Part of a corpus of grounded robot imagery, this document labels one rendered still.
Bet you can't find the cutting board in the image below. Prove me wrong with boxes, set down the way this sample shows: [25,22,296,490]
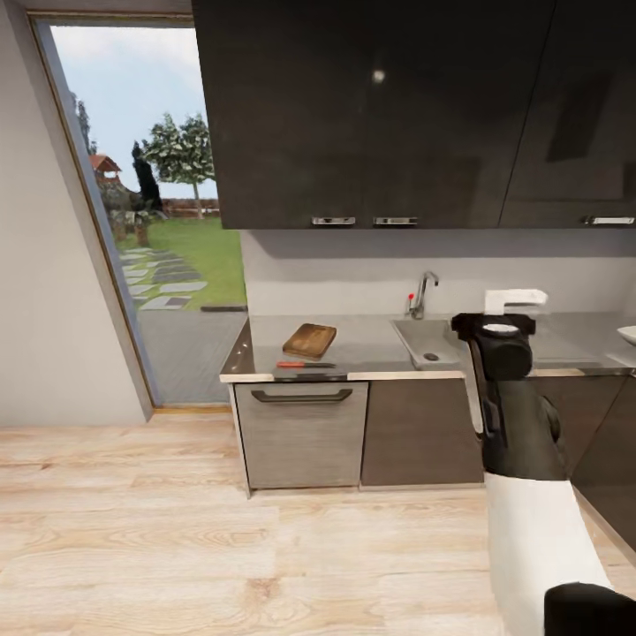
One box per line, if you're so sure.
[283,324,337,358]

